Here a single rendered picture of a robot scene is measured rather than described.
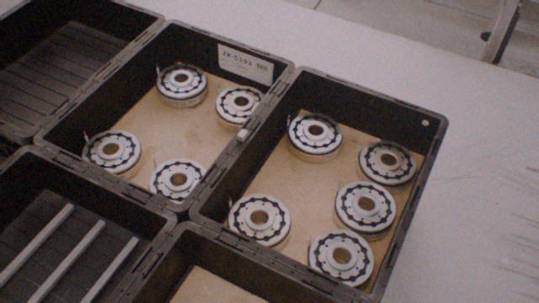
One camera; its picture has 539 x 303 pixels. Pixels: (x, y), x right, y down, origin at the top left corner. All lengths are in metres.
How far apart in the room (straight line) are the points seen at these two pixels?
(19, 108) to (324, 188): 0.63
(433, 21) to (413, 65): 1.51
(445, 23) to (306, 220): 2.17
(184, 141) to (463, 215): 0.59
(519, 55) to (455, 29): 0.35
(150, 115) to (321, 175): 0.36
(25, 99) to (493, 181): 1.00
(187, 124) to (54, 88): 0.30
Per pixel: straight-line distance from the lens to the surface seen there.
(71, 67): 1.18
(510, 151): 1.27
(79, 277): 0.84
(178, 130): 0.99
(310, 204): 0.88
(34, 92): 1.14
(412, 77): 1.36
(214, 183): 0.78
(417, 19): 2.88
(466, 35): 2.86
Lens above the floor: 1.55
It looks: 50 degrees down
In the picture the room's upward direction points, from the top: 4 degrees clockwise
